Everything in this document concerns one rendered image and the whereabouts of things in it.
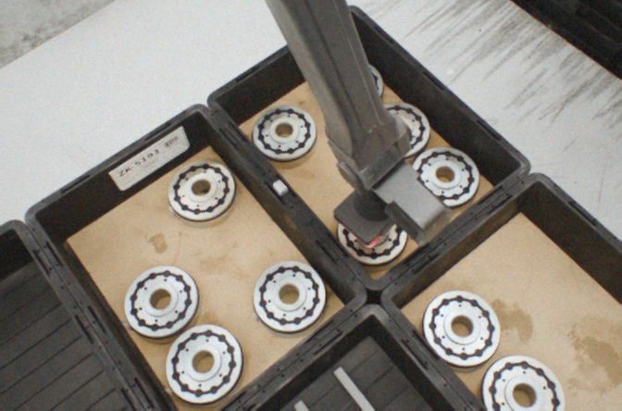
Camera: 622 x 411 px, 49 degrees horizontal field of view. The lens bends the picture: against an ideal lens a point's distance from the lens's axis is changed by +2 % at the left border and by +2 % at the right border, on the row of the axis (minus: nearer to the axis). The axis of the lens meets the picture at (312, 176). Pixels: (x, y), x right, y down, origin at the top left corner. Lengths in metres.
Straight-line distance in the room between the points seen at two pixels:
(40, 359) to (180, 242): 0.24
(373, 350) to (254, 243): 0.23
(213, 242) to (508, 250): 0.44
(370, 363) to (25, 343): 0.48
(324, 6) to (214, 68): 0.86
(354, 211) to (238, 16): 0.67
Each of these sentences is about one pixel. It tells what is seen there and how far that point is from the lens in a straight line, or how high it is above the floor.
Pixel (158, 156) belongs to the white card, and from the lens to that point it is 1.04.
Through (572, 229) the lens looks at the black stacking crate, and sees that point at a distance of 1.00.
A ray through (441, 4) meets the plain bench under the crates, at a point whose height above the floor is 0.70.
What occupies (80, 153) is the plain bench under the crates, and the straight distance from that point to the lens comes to 1.31.
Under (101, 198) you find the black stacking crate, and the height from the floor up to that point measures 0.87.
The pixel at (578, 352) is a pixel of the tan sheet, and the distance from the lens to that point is 1.01.
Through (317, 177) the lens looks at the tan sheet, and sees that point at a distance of 1.05.
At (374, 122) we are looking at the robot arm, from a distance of 0.65.
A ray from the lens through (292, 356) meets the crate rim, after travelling 0.85.
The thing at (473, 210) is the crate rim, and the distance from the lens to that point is 0.93.
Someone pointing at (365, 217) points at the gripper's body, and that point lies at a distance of 0.87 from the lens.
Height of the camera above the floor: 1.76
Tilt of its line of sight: 62 degrees down
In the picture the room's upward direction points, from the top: 4 degrees counter-clockwise
